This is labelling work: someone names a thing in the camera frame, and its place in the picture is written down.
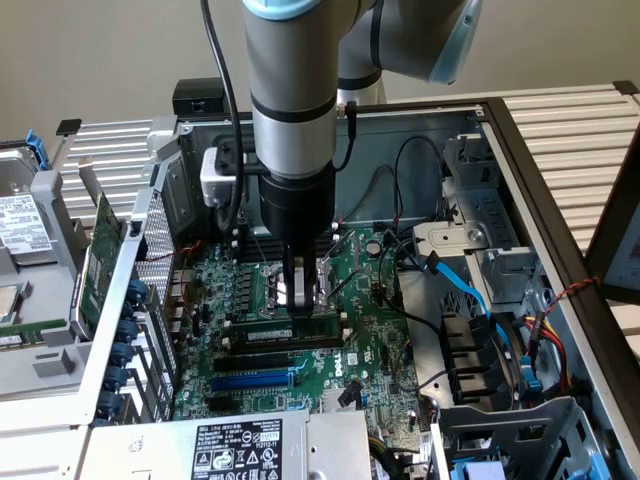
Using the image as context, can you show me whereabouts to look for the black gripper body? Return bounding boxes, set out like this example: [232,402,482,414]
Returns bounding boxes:
[257,167,337,250]

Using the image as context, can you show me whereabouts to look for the green RAM stick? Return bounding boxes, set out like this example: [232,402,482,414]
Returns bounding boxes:
[0,318,70,351]
[229,318,347,350]

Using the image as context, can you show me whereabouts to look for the metal CPU socket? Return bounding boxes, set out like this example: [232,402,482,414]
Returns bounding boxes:
[259,259,336,319]

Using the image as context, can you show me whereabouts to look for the long black expansion slot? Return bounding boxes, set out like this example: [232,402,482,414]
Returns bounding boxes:
[213,351,292,376]

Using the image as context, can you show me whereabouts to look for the metal socket cover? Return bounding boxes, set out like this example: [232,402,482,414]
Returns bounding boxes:
[322,229,362,301]

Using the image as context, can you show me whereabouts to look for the green motherboard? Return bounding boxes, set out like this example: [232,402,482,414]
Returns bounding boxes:
[172,227,426,436]

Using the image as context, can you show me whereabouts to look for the blue expansion slot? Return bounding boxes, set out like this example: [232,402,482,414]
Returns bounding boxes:
[210,369,295,394]

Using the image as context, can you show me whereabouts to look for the black SATA plug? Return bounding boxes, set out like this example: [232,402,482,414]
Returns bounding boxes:
[338,379,362,409]

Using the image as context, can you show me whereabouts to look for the grey metal PC case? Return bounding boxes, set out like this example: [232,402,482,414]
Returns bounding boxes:
[64,97,640,480]

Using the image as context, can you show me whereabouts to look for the black box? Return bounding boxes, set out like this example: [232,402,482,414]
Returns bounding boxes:
[172,77,229,115]

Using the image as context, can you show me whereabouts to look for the metal disk bay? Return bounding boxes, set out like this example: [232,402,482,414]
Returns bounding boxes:
[412,134,549,311]

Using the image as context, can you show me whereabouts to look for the black fan shroud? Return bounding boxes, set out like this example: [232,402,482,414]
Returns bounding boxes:
[438,312,529,407]

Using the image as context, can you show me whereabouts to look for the grey power supply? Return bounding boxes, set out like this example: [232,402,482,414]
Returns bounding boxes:
[87,409,374,480]

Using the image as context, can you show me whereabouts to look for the green graphics card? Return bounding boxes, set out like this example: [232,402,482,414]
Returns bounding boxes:
[69,155,129,344]

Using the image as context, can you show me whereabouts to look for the grey drive cage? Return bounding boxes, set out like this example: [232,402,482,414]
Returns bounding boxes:
[429,396,609,480]

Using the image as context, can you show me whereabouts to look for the blue plastic latch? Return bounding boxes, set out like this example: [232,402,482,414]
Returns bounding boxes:
[518,355,544,396]

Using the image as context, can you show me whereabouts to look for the grey parts rack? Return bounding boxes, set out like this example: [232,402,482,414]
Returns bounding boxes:
[0,139,104,401]

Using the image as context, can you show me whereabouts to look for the silver hard disk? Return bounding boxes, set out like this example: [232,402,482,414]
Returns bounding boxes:
[0,144,59,264]

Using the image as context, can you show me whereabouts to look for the silver CPU chip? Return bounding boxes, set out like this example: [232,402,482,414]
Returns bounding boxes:
[0,282,27,326]

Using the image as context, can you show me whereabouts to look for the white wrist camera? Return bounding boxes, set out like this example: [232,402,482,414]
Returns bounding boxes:
[199,144,251,209]

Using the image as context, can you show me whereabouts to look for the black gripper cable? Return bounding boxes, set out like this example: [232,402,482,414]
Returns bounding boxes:
[332,99,359,174]

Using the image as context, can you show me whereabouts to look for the thin black wire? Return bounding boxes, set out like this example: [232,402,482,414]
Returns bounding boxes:
[358,163,404,227]
[392,135,448,225]

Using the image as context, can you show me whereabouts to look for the thin red wire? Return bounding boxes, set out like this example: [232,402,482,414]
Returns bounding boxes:
[135,240,206,267]

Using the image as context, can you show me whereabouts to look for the blue flat SATA wire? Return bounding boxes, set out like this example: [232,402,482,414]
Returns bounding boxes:
[422,249,512,362]

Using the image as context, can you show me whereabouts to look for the black camera cable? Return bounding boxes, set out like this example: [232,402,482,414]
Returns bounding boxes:
[199,0,249,231]

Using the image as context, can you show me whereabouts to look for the coloured wire bundle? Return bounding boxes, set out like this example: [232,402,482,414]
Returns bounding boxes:
[522,312,576,396]

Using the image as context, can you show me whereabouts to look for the blue disk rail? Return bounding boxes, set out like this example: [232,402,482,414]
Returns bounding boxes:
[24,128,54,174]

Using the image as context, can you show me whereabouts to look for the red black twisted wire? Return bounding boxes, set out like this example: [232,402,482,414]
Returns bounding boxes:
[544,276,602,314]

